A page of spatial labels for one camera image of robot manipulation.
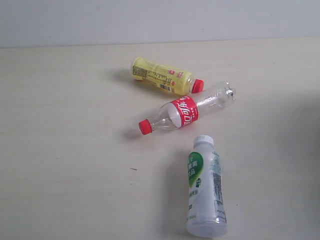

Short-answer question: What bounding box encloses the white bottle green label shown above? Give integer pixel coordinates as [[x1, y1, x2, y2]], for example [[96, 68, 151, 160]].
[[186, 135, 227, 239]]

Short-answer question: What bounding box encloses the yellow bottle red cap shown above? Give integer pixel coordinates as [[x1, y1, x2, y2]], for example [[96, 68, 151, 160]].
[[130, 57, 205, 96]]

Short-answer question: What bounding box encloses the clear cola bottle red label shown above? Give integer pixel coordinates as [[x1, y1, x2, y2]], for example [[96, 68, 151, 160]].
[[138, 82, 236, 135]]

